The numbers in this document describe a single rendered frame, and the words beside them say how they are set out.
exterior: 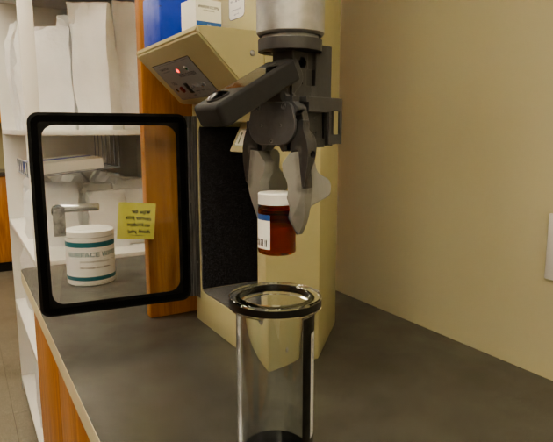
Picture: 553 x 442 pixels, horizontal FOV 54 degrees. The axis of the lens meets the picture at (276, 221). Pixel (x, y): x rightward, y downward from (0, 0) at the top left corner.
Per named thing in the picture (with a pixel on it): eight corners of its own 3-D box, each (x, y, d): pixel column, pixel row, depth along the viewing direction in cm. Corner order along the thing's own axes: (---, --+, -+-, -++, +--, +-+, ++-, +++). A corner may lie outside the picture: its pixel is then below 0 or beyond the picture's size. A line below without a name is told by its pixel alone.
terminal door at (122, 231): (191, 299, 120) (186, 113, 114) (40, 318, 108) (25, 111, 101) (190, 298, 121) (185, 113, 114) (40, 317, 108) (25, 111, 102)
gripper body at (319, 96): (343, 150, 63) (346, 41, 61) (292, 152, 57) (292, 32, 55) (295, 148, 69) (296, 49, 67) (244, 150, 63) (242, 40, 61)
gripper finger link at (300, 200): (345, 226, 62) (333, 146, 62) (311, 233, 58) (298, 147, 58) (325, 229, 64) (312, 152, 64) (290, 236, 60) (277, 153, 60)
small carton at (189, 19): (206, 42, 97) (205, 6, 96) (221, 39, 93) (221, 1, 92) (181, 39, 94) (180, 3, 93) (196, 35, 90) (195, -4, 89)
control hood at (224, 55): (191, 104, 115) (190, 55, 114) (265, 96, 88) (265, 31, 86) (137, 103, 110) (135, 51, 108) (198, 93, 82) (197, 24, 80)
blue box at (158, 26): (192, 53, 111) (191, 6, 109) (212, 46, 102) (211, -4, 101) (144, 49, 106) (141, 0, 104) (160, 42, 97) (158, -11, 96)
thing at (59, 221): (66, 236, 105) (64, 207, 105) (53, 237, 105) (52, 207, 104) (65, 234, 107) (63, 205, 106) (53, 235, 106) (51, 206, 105)
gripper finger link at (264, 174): (292, 224, 68) (305, 151, 65) (257, 230, 64) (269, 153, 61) (275, 216, 70) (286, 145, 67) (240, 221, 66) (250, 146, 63)
